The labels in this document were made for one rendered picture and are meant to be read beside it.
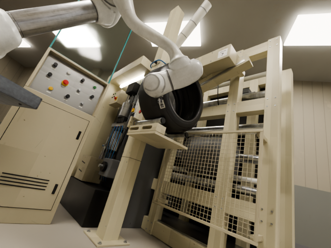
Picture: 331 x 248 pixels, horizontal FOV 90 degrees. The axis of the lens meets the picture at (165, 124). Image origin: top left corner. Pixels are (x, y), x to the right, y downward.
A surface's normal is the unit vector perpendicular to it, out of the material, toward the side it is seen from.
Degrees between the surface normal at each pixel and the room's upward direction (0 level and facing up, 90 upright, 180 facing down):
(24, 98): 90
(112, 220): 90
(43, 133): 90
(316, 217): 90
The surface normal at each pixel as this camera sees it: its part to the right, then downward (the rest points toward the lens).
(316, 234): -0.24, -0.38
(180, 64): -0.15, -0.13
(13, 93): 0.94, 0.14
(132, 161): 0.69, -0.07
